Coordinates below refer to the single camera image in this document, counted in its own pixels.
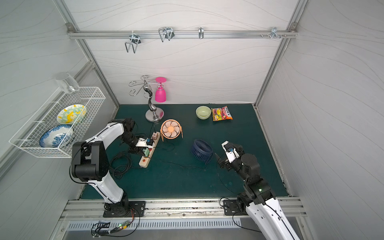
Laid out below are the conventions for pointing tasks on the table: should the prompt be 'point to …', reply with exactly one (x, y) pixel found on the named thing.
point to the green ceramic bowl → (203, 112)
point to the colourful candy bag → (220, 114)
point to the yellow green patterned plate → (71, 113)
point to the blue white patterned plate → (56, 136)
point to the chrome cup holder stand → (153, 114)
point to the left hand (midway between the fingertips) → (143, 148)
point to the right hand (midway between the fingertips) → (226, 147)
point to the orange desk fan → (170, 129)
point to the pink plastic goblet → (160, 94)
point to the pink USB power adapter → (155, 135)
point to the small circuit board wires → (104, 229)
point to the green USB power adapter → (146, 152)
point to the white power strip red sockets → (144, 162)
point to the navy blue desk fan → (202, 150)
